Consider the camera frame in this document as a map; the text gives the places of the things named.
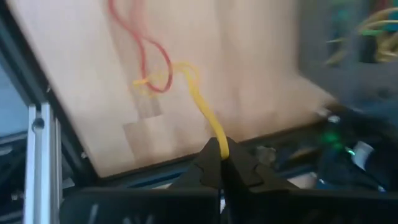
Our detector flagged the white label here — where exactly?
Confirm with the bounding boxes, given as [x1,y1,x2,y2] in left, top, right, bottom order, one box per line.
[353,141,375,171]

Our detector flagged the clear plastic bin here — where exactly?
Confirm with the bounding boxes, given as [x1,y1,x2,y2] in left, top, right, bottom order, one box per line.
[297,0,398,105]

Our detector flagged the yellow rubber band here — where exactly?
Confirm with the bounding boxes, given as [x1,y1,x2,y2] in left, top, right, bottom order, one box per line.
[132,61,231,160]
[325,7,398,65]

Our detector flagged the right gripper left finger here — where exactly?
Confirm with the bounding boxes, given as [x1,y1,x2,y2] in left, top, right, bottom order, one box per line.
[173,136,223,190]

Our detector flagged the red rubber band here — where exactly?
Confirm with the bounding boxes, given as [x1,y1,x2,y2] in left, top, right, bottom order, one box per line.
[108,0,174,94]

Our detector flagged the green rubber band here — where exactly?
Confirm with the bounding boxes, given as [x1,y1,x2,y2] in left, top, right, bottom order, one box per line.
[360,28,385,37]

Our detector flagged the aluminium frame post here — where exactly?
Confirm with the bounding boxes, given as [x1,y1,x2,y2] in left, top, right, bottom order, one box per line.
[24,102,63,224]

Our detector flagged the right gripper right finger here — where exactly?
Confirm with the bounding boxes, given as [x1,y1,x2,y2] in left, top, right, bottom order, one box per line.
[221,136,301,193]

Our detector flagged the black table frame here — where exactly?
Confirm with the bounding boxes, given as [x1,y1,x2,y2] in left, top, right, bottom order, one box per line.
[0,0,343,190]

